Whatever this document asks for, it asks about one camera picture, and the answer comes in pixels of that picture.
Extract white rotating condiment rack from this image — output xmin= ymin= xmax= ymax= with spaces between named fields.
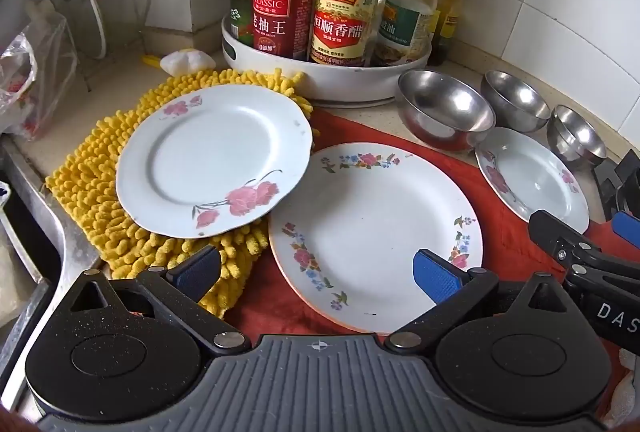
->
xmin=221 ymin=14 xmax=432 ymax=109

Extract red cloth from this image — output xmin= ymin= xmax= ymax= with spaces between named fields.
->
xmin=227 ymin=109 xmax=640 ymax=418

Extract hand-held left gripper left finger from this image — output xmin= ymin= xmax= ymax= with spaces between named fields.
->
xmin=70 ymin=244 xmax=252 ymax=357

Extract stainless steel bowl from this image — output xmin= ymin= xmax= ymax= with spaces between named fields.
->
xmin=546 ymin=104 xmax=608 ymax=170
xmin=480 ymin=70 xmax=552 ymax=133
xmin=396 ymin=69 xmax=497 ymax=153

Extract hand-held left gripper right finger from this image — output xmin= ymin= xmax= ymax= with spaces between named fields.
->
xmin=385 ymin=248 xmax=568 ymax=355

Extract wire lid rack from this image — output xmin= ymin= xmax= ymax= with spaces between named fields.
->
xmin=65 ymin=0 xmax=151 ymax=92

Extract scalloped white plate pink flowers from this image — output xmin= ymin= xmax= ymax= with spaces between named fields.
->
xmin=115 ymin=84 xmax=314 ymax=240

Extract white yellow dish brush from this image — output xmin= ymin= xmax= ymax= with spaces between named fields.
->
xmin=142 ymin=48 xmax=216 ymax=75

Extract white plate floral rim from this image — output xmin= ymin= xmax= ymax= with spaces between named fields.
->
xmin=267 ymin=142 xmax=485 ymax=335

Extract clear plastic bag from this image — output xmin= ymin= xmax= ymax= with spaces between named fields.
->
xmin=0 ymin=0 xmax=78 ymax=140

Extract yellow chenille mat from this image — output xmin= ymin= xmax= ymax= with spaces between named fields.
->
xmin=45 ymin=68 xmax=321 ymax=320

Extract black gas stove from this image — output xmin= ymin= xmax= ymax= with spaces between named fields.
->
xmin=592 ymin=149 xmax=640 ymax=223

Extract small white plate pink flowers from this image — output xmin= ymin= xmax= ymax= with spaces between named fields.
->
xmin=474 ymin=127 xmax=591 ymax=237

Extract white cloth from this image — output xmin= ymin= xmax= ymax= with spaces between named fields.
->
xmin=607 ymin=347 xmax=640 ymax=418

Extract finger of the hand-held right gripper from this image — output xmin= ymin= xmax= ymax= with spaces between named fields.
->
xmin=611 ymin=209 xmax=640 ymax=257
xmin=528 ymin=210 xmax=608 ymax=280

